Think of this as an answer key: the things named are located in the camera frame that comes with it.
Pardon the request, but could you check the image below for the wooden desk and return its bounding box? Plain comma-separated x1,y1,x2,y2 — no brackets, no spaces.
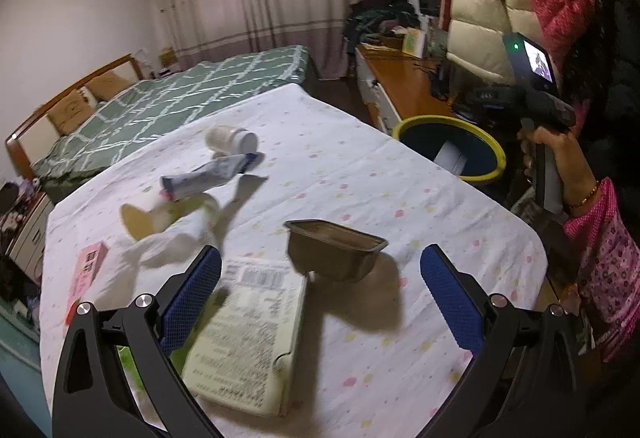
355,42,468,133

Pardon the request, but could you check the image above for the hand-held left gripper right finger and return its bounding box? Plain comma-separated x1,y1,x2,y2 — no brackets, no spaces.
419,244,593,438

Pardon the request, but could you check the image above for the yellow rimmed blue bin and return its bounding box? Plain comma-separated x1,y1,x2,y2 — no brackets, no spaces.
391,115,506,183

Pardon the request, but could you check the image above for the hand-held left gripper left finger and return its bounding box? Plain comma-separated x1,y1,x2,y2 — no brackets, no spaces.
51,245,223,438

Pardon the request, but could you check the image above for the person's right forearm pink sleeve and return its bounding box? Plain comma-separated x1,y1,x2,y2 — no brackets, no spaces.
562,178,640,364

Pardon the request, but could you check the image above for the brown plastic tray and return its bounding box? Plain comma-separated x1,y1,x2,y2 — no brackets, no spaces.
284,219,390,283

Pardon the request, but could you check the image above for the gold bracelet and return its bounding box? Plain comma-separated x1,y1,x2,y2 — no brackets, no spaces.
565,180,601,211

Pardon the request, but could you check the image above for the pile of dark clothes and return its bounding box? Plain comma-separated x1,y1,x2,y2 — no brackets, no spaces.
342,0,421,48

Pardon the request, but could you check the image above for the white tissue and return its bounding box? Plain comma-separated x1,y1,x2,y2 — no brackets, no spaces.
127,213,221,269

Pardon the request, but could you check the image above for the pale green box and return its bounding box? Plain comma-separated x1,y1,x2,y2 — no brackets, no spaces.
400,28,429,58

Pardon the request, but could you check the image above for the pale green printed carton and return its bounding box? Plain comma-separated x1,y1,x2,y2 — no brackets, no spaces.
181,257,307,419

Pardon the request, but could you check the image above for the person's right hand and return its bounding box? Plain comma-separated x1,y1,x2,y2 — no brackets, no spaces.
516,125,601,213

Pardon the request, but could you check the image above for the dark green mattress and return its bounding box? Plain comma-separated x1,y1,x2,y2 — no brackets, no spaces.
300,52,323,91

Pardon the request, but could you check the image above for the pink small box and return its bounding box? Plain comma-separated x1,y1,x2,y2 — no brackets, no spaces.
66,241,109,325

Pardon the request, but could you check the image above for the brown pillow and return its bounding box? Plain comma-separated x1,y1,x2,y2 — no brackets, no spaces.
90,72,132,102
47,92,96,135

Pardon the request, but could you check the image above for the white drawer cabinet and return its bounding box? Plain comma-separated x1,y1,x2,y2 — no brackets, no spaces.
7,195,53,279

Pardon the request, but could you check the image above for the white pill bottle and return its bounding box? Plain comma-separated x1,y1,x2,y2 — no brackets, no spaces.
206,124,259,157

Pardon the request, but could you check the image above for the white paper packet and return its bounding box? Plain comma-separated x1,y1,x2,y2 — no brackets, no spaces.
435,142,469,175

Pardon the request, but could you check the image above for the green quilted bed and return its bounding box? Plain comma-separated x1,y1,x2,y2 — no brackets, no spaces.
30,45,311,183

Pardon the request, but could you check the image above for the wooden bed headboard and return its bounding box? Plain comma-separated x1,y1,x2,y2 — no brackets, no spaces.
5,54,146,181

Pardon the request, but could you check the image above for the grey blue tube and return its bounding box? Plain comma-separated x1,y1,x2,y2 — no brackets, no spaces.
160,152,265,202

